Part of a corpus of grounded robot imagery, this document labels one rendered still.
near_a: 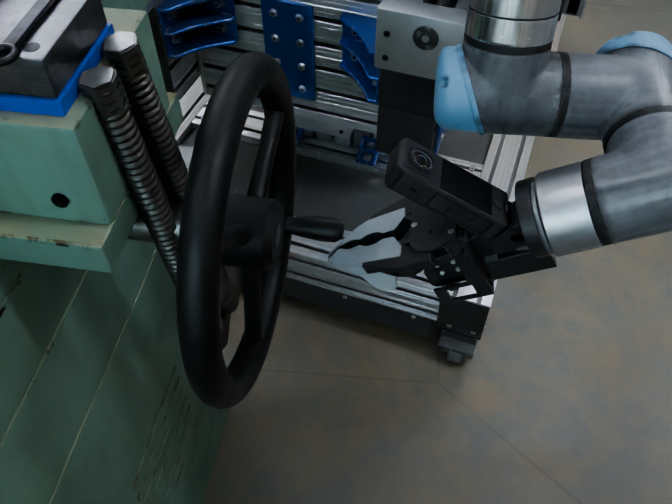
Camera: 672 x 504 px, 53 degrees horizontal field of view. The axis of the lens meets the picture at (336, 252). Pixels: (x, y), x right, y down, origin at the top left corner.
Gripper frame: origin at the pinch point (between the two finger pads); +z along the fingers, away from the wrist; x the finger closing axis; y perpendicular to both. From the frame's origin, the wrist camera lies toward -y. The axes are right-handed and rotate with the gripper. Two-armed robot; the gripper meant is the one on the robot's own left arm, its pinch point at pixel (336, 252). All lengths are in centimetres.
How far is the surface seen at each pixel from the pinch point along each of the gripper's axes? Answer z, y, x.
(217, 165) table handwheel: -6.6, -22.4, -12.8
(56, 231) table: 7.8, -22.6, -14.0
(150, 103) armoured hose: 0.7, -24.4, -5.1
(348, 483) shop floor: 34, 63, 4
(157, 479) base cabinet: 40.9, 23.4, -11.0
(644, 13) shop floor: -32, 101, 178
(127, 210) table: 5.0, -19.9, -10.4
